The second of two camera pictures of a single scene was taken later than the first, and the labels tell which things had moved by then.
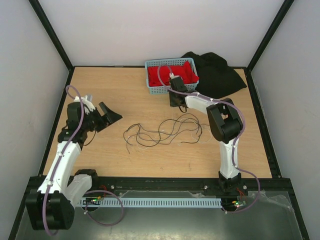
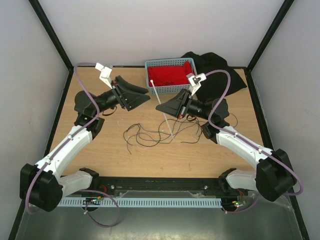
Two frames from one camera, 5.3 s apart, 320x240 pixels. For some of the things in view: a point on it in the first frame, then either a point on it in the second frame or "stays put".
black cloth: x=216 y=78 stays put
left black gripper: x=108 y=117 to x=128 y=99
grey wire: x=160 y=141 to x=160 y=126
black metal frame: x=286 y=183 stays put
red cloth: x=160 y=75 stays put
